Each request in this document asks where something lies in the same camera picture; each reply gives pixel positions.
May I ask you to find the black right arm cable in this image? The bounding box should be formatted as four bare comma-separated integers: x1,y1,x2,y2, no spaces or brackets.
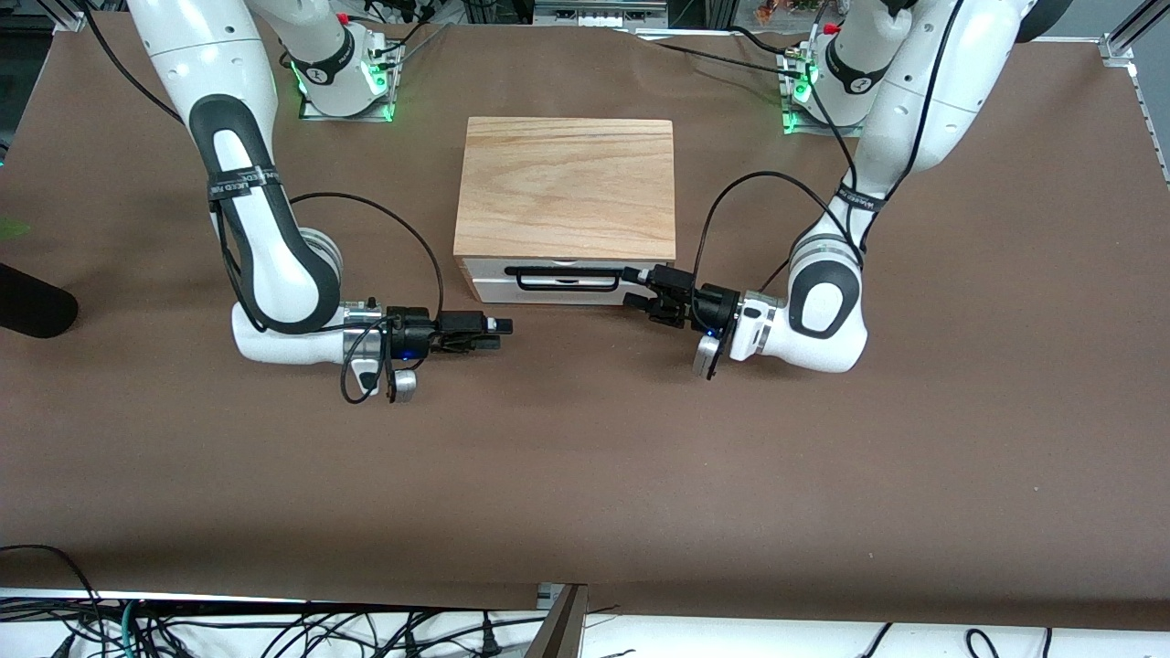
78,0,446,406

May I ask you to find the black looping floor cable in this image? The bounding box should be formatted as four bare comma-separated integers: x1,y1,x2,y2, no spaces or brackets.
0,545,100,606

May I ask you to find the aluminium profile post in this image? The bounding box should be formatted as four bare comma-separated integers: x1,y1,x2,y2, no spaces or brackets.
523,583,590,658

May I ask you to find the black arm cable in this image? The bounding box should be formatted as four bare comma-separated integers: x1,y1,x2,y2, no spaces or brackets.
78,0,446,406
691,0,970,316

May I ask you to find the brown table cover sheet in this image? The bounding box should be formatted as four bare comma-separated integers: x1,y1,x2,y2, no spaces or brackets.
0,11,1170,631

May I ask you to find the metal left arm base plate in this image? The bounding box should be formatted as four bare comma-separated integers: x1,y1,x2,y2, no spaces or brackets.
777,50,879,138

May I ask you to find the white drawer with black handle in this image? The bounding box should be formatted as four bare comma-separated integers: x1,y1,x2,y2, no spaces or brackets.
463,258,669,306

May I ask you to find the black rounded object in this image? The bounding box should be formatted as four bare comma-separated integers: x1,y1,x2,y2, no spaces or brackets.
0,263,80,340

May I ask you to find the light wooden drawer cabinet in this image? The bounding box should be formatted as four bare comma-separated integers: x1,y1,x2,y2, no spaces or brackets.
452,117,677,305

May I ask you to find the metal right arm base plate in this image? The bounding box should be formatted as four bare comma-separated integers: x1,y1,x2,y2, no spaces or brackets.
299,41,404,122

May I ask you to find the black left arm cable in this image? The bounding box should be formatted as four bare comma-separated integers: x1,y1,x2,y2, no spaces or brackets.
691,0,970,316

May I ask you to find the silver device with ports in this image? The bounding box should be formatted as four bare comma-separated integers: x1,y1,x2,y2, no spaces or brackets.
534,0,670,29

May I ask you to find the aluminium frame corner profile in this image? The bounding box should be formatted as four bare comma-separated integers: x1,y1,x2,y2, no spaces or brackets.
1101,0,1170,61

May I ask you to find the black cable on table cover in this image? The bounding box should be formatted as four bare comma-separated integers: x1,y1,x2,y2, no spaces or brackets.
640,26,792,72

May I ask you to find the black strap on right arm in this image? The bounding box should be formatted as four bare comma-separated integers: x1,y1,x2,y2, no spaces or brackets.
207,167,282,204

